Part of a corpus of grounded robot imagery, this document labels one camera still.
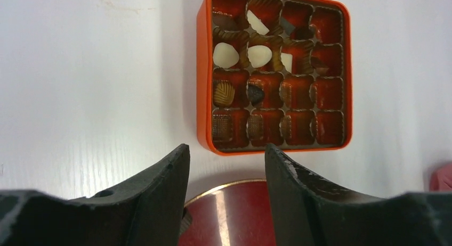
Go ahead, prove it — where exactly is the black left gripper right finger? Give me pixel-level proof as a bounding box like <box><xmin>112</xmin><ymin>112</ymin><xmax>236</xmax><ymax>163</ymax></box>
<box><xmin>265</xmin><ymin>144</ymin><xmax>451</xmax><ymax>245</ymax></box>

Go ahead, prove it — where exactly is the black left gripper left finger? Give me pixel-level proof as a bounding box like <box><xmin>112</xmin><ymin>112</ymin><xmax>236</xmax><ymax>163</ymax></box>
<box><xmin>1</xmin><ymin>144</ymin><xmax>190</xmax><ymax>245</ymax></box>

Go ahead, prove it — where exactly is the round red lacquer tray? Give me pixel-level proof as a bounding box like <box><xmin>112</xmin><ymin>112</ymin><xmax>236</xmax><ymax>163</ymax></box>
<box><xmin>178</xmin><ymin>179</ymin><xmax>276</xmax><ymax>245</ymax></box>

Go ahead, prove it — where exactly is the orange chocolate box with dividers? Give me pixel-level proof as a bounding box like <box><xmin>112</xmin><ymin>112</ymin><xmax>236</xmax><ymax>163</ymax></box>
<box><xmin>196</xmin><ymin>0</ymin><xmax>352</xmax><ymax>155</ymax></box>

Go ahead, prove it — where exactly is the dark chocolate piece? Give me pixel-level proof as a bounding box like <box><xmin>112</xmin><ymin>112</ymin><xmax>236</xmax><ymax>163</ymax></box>
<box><xmin>247</xmin><ymin>84</ymin><xmax>265</xmax><ymax>106</ymax></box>

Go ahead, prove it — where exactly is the brown leaf chocolate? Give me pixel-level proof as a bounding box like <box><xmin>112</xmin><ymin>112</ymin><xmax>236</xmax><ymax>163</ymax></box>
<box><xmin>213</xmin><ymin>81</ymin><xmax>235</xmax><ymax>107</ymax></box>

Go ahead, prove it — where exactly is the white oval chocolate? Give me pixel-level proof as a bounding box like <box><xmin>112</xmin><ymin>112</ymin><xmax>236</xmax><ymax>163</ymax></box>
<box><xmin>248</xmin><ymin>45</ymin><xmax>272</xmax><ymax>68</ymax></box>

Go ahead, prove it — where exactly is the white heart chocolate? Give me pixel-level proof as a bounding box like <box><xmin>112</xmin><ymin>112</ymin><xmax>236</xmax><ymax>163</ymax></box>
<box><xmin>213</xmin><ymin>42</ymin><xmax>239</xmax><ymax>68</ymax></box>

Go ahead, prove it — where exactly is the pink cloth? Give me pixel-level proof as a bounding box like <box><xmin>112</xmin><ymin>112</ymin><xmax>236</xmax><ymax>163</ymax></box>
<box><xmin>429</xmin><ymin>163</ymin><xmax>452</xmax><ymax>192</ymax></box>

